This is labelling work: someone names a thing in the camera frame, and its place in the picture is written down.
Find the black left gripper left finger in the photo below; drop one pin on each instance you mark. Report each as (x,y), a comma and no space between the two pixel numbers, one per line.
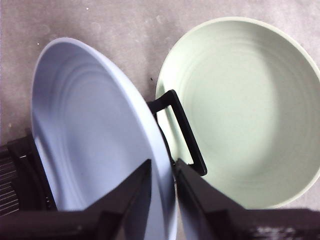
(75,225)

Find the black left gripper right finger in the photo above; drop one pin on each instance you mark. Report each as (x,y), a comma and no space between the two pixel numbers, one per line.
(250,225)

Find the blue plate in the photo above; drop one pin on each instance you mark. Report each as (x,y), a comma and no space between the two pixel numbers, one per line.
(100,130)

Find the green plate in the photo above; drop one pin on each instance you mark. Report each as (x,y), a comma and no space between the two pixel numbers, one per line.
(245,112)

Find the black plate rack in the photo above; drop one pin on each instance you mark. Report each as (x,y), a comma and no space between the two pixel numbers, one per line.
(186,130)

